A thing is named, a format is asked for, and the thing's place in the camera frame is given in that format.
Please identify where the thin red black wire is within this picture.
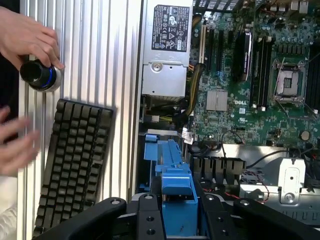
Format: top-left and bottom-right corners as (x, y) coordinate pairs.
(223, 183), (271, 200)

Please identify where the white expansion slot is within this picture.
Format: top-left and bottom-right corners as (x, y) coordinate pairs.
(199, 24), (208, 65)

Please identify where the yellow black power cable bundle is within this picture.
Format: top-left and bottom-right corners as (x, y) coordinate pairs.
(183, 63), (207, 126)

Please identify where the thin black wire loop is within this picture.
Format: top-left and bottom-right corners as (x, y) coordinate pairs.
(221, 129), (245, 151)

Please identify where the CPU socket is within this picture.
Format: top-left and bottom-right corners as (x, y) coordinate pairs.
(270, 57), (308, 104)

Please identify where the silver chipset heatsink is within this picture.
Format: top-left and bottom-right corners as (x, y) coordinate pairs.
(206, 89), (229, 112)

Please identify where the green motherboard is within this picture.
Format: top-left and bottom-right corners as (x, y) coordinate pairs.
(191, 0), (320, 151)

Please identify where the person's dark clothed trunk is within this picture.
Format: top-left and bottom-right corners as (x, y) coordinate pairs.
(0, 0), (21, 143)

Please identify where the black expansion slot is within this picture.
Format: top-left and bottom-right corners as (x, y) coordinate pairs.
(208, 28), (216, 73)
(217, 29), (225, 73)

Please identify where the open black PC case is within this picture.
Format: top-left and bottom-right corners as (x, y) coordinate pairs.
(127, 0), (320, 240)

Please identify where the black graphics card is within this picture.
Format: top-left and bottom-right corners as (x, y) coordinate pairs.
(231, 29), (254, 84)

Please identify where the person's left hand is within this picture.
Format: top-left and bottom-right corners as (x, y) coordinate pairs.
(0, 6), (66, 73)

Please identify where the silver power supply unit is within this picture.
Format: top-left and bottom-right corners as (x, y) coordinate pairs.
(140, 3), (194, 97)

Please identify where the black keyboard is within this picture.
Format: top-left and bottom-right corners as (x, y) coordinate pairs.
(31, 98), (115, 237)

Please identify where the person's right hand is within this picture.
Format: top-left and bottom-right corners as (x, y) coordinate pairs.
(0, 106), (41, 176)

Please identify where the black RAM slot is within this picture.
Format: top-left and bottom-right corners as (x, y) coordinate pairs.
(262, 36), (274, 108)
(252, 37), (264, 107)

